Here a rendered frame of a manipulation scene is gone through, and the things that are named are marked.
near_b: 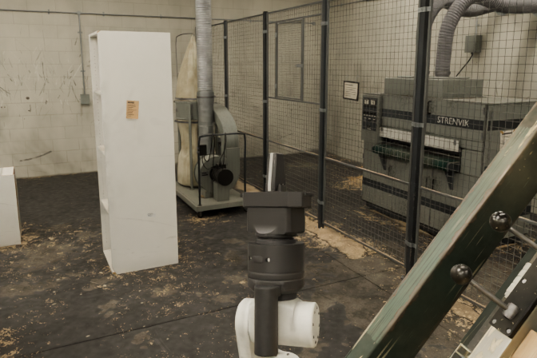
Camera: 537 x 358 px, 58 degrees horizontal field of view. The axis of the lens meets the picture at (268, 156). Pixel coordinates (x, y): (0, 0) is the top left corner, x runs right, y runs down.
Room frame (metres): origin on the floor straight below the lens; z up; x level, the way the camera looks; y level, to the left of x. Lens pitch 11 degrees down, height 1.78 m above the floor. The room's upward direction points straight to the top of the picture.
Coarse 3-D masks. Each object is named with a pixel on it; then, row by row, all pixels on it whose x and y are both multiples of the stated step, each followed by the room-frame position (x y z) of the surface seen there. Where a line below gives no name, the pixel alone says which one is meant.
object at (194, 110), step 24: (192, 48) 6.41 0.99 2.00; (192, 72) 6.29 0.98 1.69; (192, 96) 6.24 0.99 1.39; (192, 120) 6.24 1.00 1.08; (216, 120) 6.10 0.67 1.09; (192, 144) 6.31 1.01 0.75; (216, 144) 6.60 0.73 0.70; (192, 168) 6.18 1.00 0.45; (216, 168) 5.72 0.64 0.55; (192, 192) 6.05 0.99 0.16; (216, 192) 5.65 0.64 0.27
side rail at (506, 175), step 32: (512, 160) 1.05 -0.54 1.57; (480, 192) 1.05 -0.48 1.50; (512, 192) 1.05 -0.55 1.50; (448, 224) 1.05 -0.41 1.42; (480, 224) 1.02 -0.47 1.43; (512, 224) 1.05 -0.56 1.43; (448, 256) 1.00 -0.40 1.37; (480, 256) 1.03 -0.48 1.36; (416, 288) 0.99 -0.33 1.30; (448, 288) 1.00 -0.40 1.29; (384, 320) 0.99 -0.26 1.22; (416, 320) 0.98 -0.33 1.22; (352, 352) 0.99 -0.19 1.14; (384, 352) 0.96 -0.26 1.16; (416, 352) 0.98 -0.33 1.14
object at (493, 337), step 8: (536, 312) 0.77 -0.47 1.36; (528, 320) 0.77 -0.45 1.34; (536, 320) 0.77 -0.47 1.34; (520, 328) 0.76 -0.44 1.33; (528, 328) 0.77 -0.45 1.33; (536, 328) 0.77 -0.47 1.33; (488, 336) 0.79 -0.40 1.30; (496, 336) 0.78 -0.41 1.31; (504, 336) 0.77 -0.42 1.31; (520, 336) 0.76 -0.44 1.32; (480, 344) 0.79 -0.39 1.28; (488, 344) 0.78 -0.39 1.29; (496, 344) 0.77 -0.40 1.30; (504, 344) 0.76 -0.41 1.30; (512, 344) 0.76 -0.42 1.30; (472, 352) 0.79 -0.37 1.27; (480, 352) 0.78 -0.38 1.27; (488, 352) 0.77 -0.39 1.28; (496, 352) 0.76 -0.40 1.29; (504, 352) 0.75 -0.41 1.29; (512, 352) 0.76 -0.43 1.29
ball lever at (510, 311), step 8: (456, 272) 0.81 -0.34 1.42; (464, 272) 0.80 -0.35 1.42; (456, 280) 0.80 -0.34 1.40; (464, 280) 0.80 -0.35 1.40; (472, 280) 0.81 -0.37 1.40; (480, 288) 0.80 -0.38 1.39; (488, 296) 0.80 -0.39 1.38; (504, 304) 0.79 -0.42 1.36; (512, 304) 0.78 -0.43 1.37; (504, 312) 0.78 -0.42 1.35; (512, 312) 0.78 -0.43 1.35
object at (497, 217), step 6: (492, 216) 0.84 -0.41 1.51; (498, 216) 0.83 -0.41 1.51; (504, 216) 0.83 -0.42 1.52; (492, 222) 0.83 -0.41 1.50; (498, 222) 0.82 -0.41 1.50; (504, 222) 0.82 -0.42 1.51; (510, 222) 0.82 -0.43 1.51; (492, 228) 0.84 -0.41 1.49; (498, 228) 0.82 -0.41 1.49; (504, 228) 0.82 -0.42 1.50; (510, 228) 0.83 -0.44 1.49; (516, 234) 0.82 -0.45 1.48; (522, 234) 0.82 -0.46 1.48; (522, 240) 0.82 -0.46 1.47; (528, 240) 0.82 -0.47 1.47; (534, 246) 0.81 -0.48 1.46
